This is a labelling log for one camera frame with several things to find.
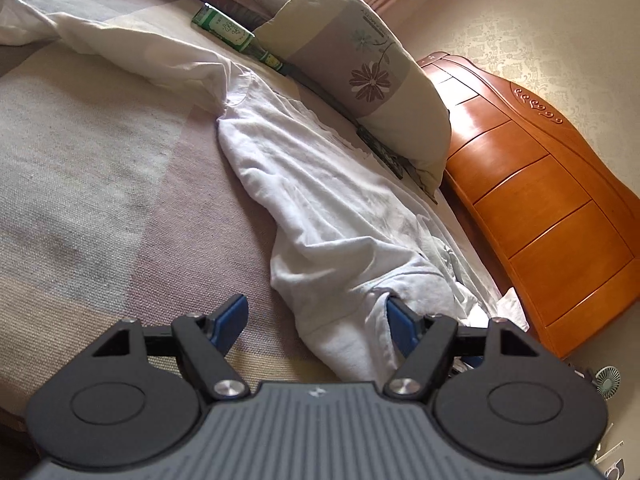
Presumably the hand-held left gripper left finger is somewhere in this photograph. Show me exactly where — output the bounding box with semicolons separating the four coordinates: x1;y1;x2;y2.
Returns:
92;294;251;402

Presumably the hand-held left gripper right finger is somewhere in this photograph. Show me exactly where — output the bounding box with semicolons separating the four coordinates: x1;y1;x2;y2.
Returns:
384;296;543;402

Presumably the white t-shirt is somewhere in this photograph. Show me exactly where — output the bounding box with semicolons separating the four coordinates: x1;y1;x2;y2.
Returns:
0;0;506;381

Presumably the black panda print phone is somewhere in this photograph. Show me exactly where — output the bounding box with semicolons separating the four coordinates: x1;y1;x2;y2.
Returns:
356;125;406;181

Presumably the wooden headboard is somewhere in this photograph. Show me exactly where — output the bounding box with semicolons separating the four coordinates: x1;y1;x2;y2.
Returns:
415;51;640;361

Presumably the small green fan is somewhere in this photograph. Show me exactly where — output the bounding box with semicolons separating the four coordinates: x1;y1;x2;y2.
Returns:
590;365;623;393

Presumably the floral patchwork pillow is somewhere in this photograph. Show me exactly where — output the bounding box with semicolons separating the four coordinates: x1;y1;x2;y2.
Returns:
252;0;453;206

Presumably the green glass bottle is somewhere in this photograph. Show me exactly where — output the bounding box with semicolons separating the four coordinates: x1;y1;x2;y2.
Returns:
191;2;286;73

